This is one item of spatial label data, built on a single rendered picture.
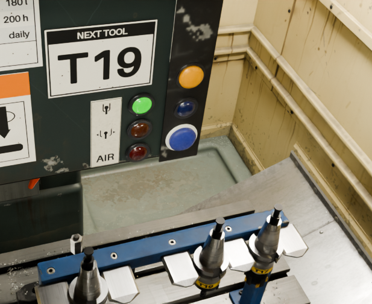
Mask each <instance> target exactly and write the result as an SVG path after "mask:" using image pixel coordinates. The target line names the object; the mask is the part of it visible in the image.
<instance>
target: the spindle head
mask: <svg viewBox="0 0 372 304"><path fill-rule="evenodd" d="M175 6H176V0H39V14H40V33H41V43H42V60H43V66H38V67H33V68H23V69H12V70H7V71H0V75H4V74H14V73H20V72H28V75H29V82H30V97H31V110H32V117H33V131H34V145H35V152H36V161H33V162H27V163H20V164H15V165H9V166H2V167H0V185H6V184H9V183H16V182H22V181H26V180H32V179H39V178H43V177H49V176H56V175H59V174H66V173H72V172H76V171H82V170H87V169H93V168H99V167H103V166H97V167H93V168H91V167H90V110H91V101H97V100H106V99H111V98H119V97H122V109H121V134H120V146H119V163H114V164H110V165H116V164H120V163H126V162H130V161H128V160H127V158H126V156H125V152H126V150H127V148H128V147H129V146H130V145H132V144H134V143H137V142H145V143H147V144H148V145H149V147H150V154H149V155H148V157H147V158H146V159H149V158H153V157H159V154H160V143H161V138H162V127H163V117H164V111H165V100H166V90H167V84H168V73H169V63H170V62H169V61H170V55H171V44H172V34H173V27H174V17H175ZM148 19H157V31H156V44H155V52H154V64H153V78H152V84H150V85H145V86H136V87H128V88H123V89H114V90H106V91H100V92H92V93H84V94H78V95H70V96H65V97H56V98H48V84H47V74H46V54H45V35H44V30H46V29H53V28H66V27H78V26H85V25H97V24H109V23H117V22H129V21H141V20H148ZM142 92H146V93H150V94H151V95H152V96H153V97H154V100H155V105H154V107H153V109H152V110H151V111H150V112H149V113H147V114H145V115H142V116H136V115H133V114H131V113H130V111H129V109H128V103H129V101H130V100H131V98H132V97H133V96H135V95H136V94H138V93H142ZM139 118H146V119H148V120H150V121H151V123H152V125H153V129H152V131H151V133H150V134H149V135H148V136H147V137H145V138H143V139H140V140H133V139H130V138H129V137H128V135H127V127H128V125H129V124H130V123H131V122H132V121H134V120H136V119H139ZM104 166H109V165H104Z"/></svg>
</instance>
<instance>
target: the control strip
mask: <svg viewBox="0 0 372 304"><path fill-rule="evenodd" d="M223 1H224V0H177V3H176V9H175V19H174V30H173V36H172V46H171V57H170V63H169V73H168V84H167V90H166V100H165V111H164V117H163V127H162V138H161V143H160V154H159V162H164V161H168V160H174V159H180V158H184V157H191V156H196V155H197V152H198V145H199V141H200V134H201V128H202V123H203V117H204V110H205V106H206V99H207V93H208V88H209V81H210V75H211V71H212V64H213V58H214V53H215V47H216V40H217V36H218V29H219V23H220V18H221V12H222V5H223ZM190 66H198V67H200V68H201V69H202V71H203V73H204V77H203V80H202V81H201V83H200V84H199V85H198V86H196V87H193V88H190V89H187V88H184V87H182V86H181V84H180V82H179V76H180V74H181V73H182V71H183V70H185V69H186V68H188V67H190ZM139 98H149V99H150V100H151V102H152V105H151V108H150V109H149V110H148V111H147V112H145V113H136V112H134V111H133V104H134V102H135V101H136V100H138V99H139ZM187 101H191V102H193V103H194V104H195V110H194V112H193V113H192V114H191V115H189V116H180V115H179V114H178V113H177V109H178V107H179V106H180V105H181V104H182V103H184V102H187ZM154 105H155V100H154V97H153V96H152V95H151V94H150V93H146V92H142V93H138V94H136V95H135V96H133V97H132V98H131V100H130V101H129V103H128V109H129V111H130V113H131V114H133V115H136V116H142V115H145V114H147V113H149V112H150V111H151V110H152V109H153V107H154ZM139 123H146V124H148V125H149V128H150V129H149V132H148V133H147V135H145V136H144V137H142V138H135V137H133V136H132V135H131V129H132V128H133V127H134V126H135V125H136V124H139ZM185 127H187V128H191V129H192V130H193V131H194V132H195V134H196V140H195V142H194V144H193V145H192V146H191V147H189V148H188V149H186V150H183V151H175V150H173V149H172V148H171V147H170V145H169V138H170V136H171V135H172V134H173V132H175V131H176V130H178V129H180V128H185ZM152 129H153V125H152V123H151V121H150V120H148V119H146V118H139V119H136V120H134V121H132V122H131V123H130V124H129V125H128V127H127V135H128V137H129V138H130V139H133V140H140V139H143V138H145V137H147V136H148V135H149V134H150V133H151V131H152ZM136 147H145V148H146V149H147V155H146V156H145V157H144V158H143V159H141V160H132V159H130V152H131V151H132V150H133V149H134V148H136ZM149 154H150V147H149V145H148V144H147V143H145V142H137V143H134V144H132V145H130V146H129V147H128V148H127V150H126V152H125V156H126V158H127V160H128V161H130V162H140V161H143V160H144V159H146V158H147V157H148V155H149Z"/></svg>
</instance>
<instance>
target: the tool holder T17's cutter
mask: <svg viewBox="0 0 372 304"><path fill-rule="evenodd" d="M244 275H245V279H244V281H246V283H247V284H248V285H251V284H253V285H256V288H260V287H263V286H264V283H265V282H267V280H268V275H269V273H267V274H256V273H254V272H253V271H252V270H250V271H246V272H244Z"/></svg>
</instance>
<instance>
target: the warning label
mask: <svg viewBox="0 0 372 304"><path fill-rule="evenodd" d="M33 161H36V152H35V145H34V131H33V117H32V110H31V97H30V82H29V75H28V72H20V73H14V74H4V75H0V167H2V166H9V165H15V164H20V163H27V162H33Z"/></svg>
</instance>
